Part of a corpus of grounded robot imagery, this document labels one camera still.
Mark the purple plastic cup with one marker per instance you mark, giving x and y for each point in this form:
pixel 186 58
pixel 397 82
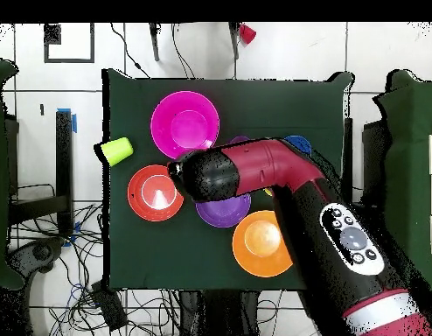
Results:
pixel 238 139

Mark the large pink plastic bowl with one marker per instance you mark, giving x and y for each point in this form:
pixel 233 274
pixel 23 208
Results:
pixel 184 124

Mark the red plastic bowl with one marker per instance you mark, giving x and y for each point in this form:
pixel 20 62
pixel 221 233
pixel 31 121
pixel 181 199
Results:
pixel 142 196

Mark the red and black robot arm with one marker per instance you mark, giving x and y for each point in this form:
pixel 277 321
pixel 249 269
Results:
pixel 307 210

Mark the purple plastic bowl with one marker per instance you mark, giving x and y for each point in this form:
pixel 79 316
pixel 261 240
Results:
pixel 223 213

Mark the large orange plastic bowl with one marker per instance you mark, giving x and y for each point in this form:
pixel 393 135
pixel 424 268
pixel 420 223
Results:
pixel 251 259

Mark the dark green table cloth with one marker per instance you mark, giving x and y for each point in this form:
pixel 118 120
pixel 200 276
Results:
pixel 167 252

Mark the small blue plastic bowl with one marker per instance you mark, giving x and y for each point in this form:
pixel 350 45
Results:
pixel 300 141

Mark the lime green plastic cup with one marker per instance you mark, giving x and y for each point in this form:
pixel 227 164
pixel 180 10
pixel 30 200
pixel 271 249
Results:
pixel 116 150

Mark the black metal stand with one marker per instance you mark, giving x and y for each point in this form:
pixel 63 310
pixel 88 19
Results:
pixel 348 140
pixel 64 157

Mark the black tripod leg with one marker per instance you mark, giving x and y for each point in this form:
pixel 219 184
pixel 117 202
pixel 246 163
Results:
pixel 154 42
pixel 234 42

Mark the red plastic cup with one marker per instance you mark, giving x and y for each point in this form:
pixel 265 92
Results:
pixel 248 34

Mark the blue tape strip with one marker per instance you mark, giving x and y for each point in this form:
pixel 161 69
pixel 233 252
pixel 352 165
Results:
pixel 74 122

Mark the black power strip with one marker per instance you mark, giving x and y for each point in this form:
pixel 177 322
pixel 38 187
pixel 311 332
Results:
pixel 109 308

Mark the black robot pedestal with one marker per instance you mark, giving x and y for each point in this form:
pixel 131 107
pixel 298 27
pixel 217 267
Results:
pixel 219 315

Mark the black square floor frame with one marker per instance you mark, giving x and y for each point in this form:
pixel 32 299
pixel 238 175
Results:
pixel 69 61

